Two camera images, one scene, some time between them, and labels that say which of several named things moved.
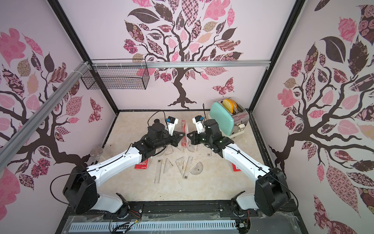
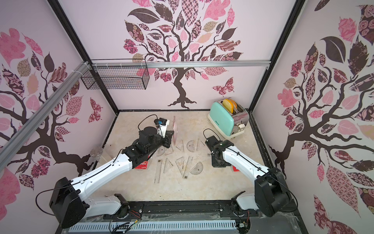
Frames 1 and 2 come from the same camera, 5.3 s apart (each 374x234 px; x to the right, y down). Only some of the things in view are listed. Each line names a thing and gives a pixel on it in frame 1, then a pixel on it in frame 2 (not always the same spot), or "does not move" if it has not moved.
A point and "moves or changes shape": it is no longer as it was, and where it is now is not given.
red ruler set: x=142 y=165 does not move
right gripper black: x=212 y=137 → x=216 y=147
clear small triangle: x=179 y=162 does not move
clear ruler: x=187 y=168 does not move
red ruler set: x=184 y=128 moves or changes shape
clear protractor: x=197 y=169 does not move
